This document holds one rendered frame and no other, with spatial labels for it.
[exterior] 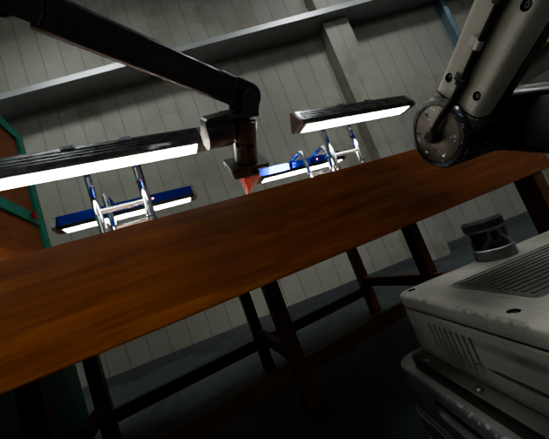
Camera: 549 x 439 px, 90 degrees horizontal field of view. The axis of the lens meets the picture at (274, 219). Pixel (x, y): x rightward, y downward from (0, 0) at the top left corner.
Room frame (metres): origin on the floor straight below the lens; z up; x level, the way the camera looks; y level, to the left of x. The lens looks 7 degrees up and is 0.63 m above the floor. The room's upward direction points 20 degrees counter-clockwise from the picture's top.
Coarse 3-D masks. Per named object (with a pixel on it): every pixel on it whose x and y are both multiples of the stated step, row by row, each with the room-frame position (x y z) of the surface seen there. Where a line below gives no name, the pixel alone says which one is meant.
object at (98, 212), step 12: (132, 168) 0.92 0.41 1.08; (144, 180) 0.93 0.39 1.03; (96, 192) 0.87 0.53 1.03; (144, 192) 0.92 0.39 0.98; (96, 204) 0.86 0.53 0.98; (120, 204) 0.89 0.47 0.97; (132, 204) 0.91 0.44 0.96; (144, 204) 0.92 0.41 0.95; (96, 216) 0.86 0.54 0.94; (156, 216) 0.93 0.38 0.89
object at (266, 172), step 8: (296, 160) 1.62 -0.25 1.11; (312, 160) 1.64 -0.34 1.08; (320, 160) 1.65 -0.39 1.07; (264, 168) 1.54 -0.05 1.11; (272, 168) 1.55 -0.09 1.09; (280, 168) 1.55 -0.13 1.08; (288, 168) 1.56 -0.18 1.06; (296, 168) 1.58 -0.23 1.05; (304, 168) 1.60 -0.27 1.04; (264, 176) 1.50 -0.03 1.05; (272, 176) 1.52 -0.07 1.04; (256, 184) 1.55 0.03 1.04
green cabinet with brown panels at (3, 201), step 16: (0, 128) 1.29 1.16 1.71; (0, 144) 1.25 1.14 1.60; (16, 144) 1.42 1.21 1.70; (0, 192) 1.14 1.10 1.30; (16, 192) 1.28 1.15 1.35; (32, 192) 1.43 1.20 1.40; (0, 208) 1.10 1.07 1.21; (16, 208) 1.21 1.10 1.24; (32, 208) 1.41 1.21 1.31; (0, 224) 1.08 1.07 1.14; (16, 224) 1.21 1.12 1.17; (32, 224) 1.37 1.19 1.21; (0, 240) 1.06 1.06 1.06; (16, 240) 1.17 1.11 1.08; (32, 240) 1.32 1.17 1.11; (48, 240) 1.47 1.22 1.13; (0, 256) 1.03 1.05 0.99
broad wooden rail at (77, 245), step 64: (256, 192) 0.56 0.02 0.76; (320, 192) 0.61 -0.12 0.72; (384, 192) 0.68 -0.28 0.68; (448, 192) 0.76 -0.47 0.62; (64, 256) 0.43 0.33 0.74; (128, 256) 0.46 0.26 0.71; (192, 256) 0.50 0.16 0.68; (256, 256) 0.54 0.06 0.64; (320, 256) 0.59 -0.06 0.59; (0, 320) 0.39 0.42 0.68; (64, 320) 0.42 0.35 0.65; (128, 320) 0.45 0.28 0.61; (0, 384) 0.39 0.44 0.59
